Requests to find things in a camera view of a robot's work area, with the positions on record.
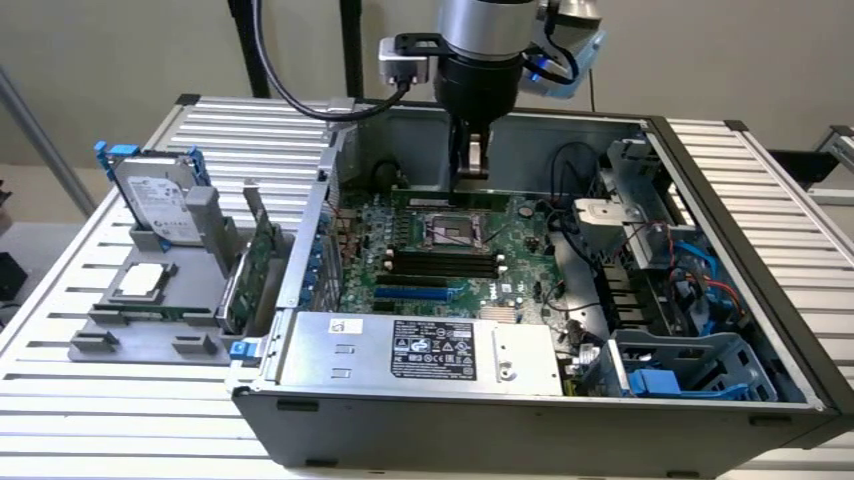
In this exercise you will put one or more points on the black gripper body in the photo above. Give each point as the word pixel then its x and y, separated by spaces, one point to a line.
pixel 476 85

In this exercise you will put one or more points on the green RAM stick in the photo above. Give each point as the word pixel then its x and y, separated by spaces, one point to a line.
pixel 427 199

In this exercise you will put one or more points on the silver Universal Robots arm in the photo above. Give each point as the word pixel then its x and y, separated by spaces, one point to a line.
pixel 480 25

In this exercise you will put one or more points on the black RAM slot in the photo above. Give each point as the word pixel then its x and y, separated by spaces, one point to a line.
pixel 443 258
pixel 441 271
pixel 441 265
pixel 443 251

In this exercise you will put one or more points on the CPU socket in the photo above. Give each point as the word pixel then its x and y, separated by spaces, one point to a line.
pixel 448 230

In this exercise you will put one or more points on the black stand pole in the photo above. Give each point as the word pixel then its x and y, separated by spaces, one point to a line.
pixel 352 45
pixel 249 45

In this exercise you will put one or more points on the green motherboard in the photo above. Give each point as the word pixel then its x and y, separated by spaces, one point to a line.
pixel 513 260

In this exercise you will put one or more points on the silver drive cage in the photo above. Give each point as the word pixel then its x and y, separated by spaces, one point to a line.
pixel 640 200

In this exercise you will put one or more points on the black expansion slot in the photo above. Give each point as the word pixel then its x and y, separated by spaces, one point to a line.
pixel 407 280

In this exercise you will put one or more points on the blue expansion slot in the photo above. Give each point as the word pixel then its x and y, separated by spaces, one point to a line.
pixel 409 293

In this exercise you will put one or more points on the green graphics card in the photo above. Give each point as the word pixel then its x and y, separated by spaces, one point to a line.
pixel 256 270

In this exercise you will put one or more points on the silver power supply unit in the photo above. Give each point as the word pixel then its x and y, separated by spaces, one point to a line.
pixel 413 350

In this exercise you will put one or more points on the silver hard disk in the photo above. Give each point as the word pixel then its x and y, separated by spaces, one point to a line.
pixel 160 200

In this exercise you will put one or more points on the blue disk carrier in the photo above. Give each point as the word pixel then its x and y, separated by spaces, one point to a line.
pixel 126 151

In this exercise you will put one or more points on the blue case latch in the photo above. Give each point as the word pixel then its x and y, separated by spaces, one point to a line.
pixel 244 349

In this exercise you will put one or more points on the grey blue disk bay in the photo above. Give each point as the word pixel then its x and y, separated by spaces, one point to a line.
pixel 693 365

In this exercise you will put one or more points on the silver CPU chip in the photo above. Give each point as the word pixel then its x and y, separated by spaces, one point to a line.
pixel 141 280

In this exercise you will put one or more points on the black open PC case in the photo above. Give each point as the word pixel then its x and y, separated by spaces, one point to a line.
pixel 533 430

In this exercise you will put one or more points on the grey parts rack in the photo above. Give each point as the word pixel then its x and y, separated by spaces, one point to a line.
pixel 153 330

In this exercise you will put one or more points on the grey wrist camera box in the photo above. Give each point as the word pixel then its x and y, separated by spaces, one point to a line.
pixel 400 57

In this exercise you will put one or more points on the silver metal bracket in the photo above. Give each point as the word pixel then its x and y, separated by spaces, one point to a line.
pixel 596 215

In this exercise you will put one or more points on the aluminium frame with black plate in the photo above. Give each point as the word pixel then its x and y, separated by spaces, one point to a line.
pixel 816 160

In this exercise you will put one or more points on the aluminium frame bar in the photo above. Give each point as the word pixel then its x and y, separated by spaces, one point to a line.
pixel 40 140

